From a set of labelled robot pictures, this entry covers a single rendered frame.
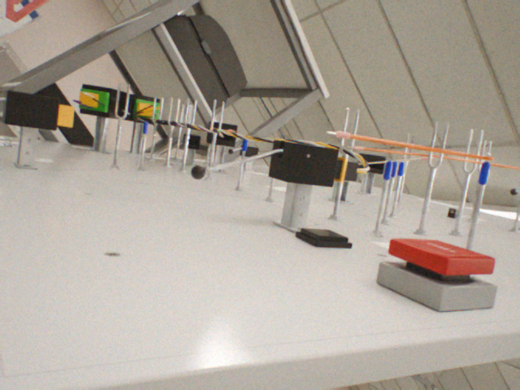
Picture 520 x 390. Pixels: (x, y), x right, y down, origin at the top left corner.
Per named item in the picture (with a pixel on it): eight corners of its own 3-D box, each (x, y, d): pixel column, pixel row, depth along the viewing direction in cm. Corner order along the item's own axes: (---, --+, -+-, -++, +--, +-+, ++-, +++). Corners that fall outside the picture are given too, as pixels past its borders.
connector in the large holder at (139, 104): (156, 120, 121) (158, 103, 120) (159, 121, 118) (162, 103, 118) (132, 116, 118) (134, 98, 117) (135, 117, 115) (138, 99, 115)
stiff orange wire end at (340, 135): (322, 135, 41) (323, 128, 41) (486, 161, 47) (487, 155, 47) (329, 135, 40) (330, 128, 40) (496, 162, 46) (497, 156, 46)
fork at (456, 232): (466, 237, 67) (487, 131, 65) (456, 237, 66) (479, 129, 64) (453, 234, 68) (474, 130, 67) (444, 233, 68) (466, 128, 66)
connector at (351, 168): (305, 172, 54) (308, 154, 54) (339, 177, 57) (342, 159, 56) (321, 176, 51) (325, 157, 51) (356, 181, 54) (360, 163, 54)
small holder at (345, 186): (336, 197, 94) (343, 159, 93) (355, 205, 85) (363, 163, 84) (314, 194, 93) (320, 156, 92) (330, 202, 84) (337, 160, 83)
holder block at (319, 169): (268, 176, 53) (273, 139, 52) (312, 181, 55) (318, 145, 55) (286, 182, 49) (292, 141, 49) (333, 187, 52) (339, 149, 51)
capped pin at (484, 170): (454, 263, 48) (477, 151, 46) (460, 261, 49) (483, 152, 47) (470, 268, 47) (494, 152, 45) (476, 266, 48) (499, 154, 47)
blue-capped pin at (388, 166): (367, 234, 57) (380, 159, 56) (377, 234, 57) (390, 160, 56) (374, 237, 55) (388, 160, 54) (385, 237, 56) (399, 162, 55)
